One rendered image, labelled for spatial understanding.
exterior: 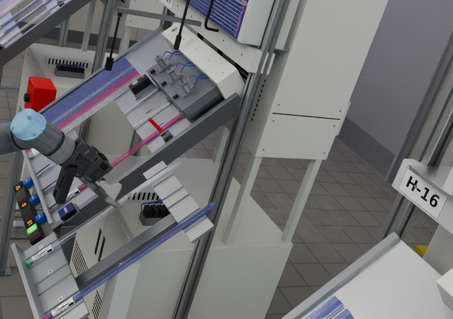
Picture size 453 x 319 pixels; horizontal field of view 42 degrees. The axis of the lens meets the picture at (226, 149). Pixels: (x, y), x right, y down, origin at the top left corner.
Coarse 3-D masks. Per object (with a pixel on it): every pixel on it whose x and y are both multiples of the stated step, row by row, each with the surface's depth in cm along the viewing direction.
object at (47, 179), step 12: (72, 132) 217; (36, 156) 216; (36, 168) 211; (48, 168) 208; (60, 168) 204; (48, 180) 203; (48, 192) 198; (84, 192) 189; (48, 204) 193; (60, 204) 189
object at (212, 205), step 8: (208, 208) 154; (192, 216) 154; (200, 216) 154; (184, 224) 153; (168, 232) 153; (176, 232) 152; (160, 240) 151; (144, 248) 151; (152, 248) 151; (136, 256) 150; (120, 264) 150; (128, 264) 150; (112, 272) 149; (96, 280) 149; (104, 280) 149; (88, 288) 148; (80, 296) 148
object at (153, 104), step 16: (160, 32) 241; (144, 48) 237; (160, 48) 232; (144, 64) 229; (128, 96) 218; (144, 96) 213; (160, 96) 209; (128, 112) 210; (144, 112) 206; (160, 112) 202; (176, 112) 198; (144, 128) 200; (176, 128) 192; (160, 144) 190
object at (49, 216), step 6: (24, 150) 218; (24, 156) 215; (30, 162) 213; (30, 168) 208; (30, 174) 206; (36, 180) 202; (36, 186) 199; (42, 192) 198; (42, 198) 193; (42, 204) 191; (48, 210) 188; (48, 216) 185; (54, 222) 185
